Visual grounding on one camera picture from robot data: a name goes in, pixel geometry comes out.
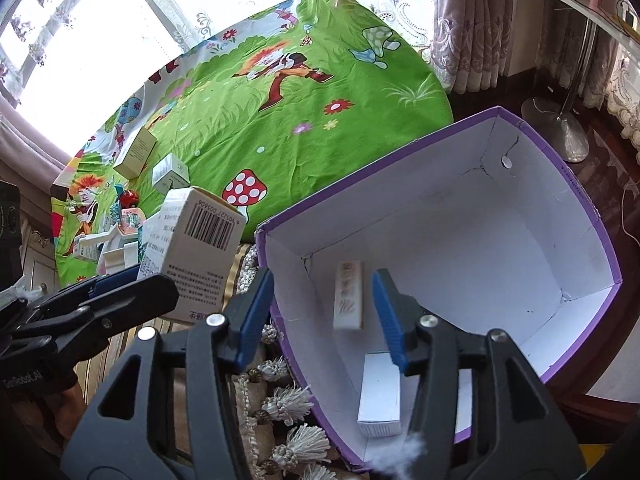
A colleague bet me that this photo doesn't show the small white box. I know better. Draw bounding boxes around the small white box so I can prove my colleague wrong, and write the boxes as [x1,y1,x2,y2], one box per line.
[151,153,191,197]

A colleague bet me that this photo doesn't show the flat white box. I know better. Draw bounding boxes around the flat white box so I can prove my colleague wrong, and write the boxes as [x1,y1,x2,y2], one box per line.
[357,351,403,437]

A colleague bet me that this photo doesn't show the glass table with metal stand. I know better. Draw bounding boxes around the glass table with metal stand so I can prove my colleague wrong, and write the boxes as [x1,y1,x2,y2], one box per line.
[482,0,640,163]

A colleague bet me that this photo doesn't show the cream box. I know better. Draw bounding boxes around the cream box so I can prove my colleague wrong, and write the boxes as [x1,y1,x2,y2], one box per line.
[112,126,157,181]

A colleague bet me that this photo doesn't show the white tassel fringe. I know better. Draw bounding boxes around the white tassel fringe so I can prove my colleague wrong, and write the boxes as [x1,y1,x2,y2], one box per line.
[235,255,341,480]

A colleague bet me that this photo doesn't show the white cable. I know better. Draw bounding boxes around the white cable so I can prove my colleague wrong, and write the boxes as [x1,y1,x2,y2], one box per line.
[619,187,640,251]

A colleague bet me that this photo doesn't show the white lace cloth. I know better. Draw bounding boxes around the white lace cloth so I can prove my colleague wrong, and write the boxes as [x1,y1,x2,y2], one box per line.
[607,50,640,151]

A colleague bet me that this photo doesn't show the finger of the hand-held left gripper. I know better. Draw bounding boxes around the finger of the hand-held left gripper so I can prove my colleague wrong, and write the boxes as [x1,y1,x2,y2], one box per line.
[12,275,180,346]
[20,266,142,313]

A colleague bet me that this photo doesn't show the white drawer cabinet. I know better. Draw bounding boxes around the white drawer cabinet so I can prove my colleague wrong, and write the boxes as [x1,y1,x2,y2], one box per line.
[20,200,66,291]

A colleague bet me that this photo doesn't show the green cartoon printed tablecloth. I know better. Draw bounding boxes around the green cartoon printed tablecloth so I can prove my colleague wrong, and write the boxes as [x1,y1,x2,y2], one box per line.
[50,0,455,288]

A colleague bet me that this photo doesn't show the striped beige cushion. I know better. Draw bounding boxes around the striped beige cushion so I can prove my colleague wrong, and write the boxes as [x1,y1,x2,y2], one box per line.
[75,242,261,480]

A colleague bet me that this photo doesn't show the purple storage box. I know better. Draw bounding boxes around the purple storage box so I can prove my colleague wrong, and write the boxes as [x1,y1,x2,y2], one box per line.
[254,106,623,473]

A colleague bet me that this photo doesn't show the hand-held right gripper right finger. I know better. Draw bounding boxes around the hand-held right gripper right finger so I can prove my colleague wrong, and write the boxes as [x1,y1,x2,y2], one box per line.
[371,268,586,480]

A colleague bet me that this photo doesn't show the white lace sheer curtain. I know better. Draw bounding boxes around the white lace sheer curtain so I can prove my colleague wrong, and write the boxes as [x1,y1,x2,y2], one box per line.
[0,0,436,111]

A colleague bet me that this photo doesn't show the slim white box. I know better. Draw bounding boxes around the slim white box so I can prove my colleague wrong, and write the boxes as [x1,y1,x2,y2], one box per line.
[332,260,366,331]

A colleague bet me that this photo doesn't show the white fluff tuft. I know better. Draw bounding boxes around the white fluff tuft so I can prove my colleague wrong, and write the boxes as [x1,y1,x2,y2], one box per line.
[370,432,426,480]

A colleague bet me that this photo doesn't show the small pink box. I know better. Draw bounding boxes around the small pink box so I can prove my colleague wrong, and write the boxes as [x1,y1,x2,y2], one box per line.
[112,207,147,241]

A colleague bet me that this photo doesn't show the white barcode box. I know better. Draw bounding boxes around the white barcode box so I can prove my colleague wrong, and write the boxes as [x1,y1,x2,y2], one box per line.
[136,186,247,325]

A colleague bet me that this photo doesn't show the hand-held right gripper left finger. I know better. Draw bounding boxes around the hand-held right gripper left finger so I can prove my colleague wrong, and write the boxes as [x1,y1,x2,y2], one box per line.
[60,267,276,480]

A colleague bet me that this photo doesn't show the mauve curtain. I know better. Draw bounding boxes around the mauve curtain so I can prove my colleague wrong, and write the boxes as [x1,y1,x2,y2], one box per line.
[430,0,516,93]
[0,100,66,176]

